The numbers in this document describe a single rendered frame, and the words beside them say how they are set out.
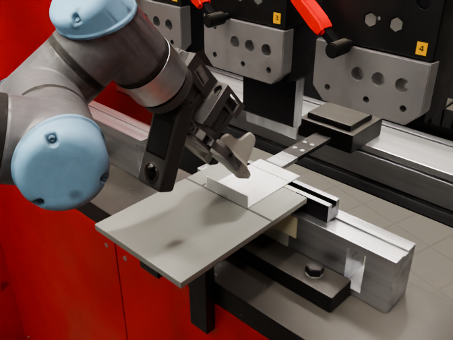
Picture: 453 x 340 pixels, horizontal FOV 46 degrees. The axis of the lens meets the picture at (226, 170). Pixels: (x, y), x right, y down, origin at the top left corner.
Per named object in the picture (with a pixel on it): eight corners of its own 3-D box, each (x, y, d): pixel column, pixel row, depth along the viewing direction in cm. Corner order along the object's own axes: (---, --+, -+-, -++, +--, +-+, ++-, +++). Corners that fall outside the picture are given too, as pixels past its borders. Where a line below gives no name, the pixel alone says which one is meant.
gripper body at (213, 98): (249, 109, 71) (206, 55, 62) (215, 162, 70) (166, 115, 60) (208, 95, 76) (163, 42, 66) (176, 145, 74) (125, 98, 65)
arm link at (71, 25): (29, 9, 54) (90, -49, 53) (98, 71, 62) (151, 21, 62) (54, 44, 49) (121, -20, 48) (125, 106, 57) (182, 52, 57)
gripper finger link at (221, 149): (249, 164, 71) (207, 128, 66) (243, 173, 71) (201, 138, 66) (228, 157, 75) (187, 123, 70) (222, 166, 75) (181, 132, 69)
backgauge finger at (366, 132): (247, 162, 94) (247, 136, 92) (328, 118, 111) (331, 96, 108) (302, 185, 87) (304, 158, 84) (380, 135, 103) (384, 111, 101)
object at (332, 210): (230, 177, 92) (230, 162, 91) (241, 171, 94) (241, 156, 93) (326, 222, 80) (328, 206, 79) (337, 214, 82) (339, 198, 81)
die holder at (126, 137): (22, 115, 139) (15, 81, 134) (43, 108, 143) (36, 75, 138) (143, 181, 109) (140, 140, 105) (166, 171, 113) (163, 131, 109)
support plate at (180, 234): (95, 229, 75) (94, 224, 75) (222, 164, 92) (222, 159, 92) (180, 289, 65) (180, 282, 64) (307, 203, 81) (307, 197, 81)
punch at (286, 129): (242, 122, 86) (243, 65, 81) (250, 119, 87) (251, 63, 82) (292, 141, 80) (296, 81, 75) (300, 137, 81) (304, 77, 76)
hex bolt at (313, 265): (300, 273, 80) (302, 265, 79) (311, 264, 82) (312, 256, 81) (316, 282, 78) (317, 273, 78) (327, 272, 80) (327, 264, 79)
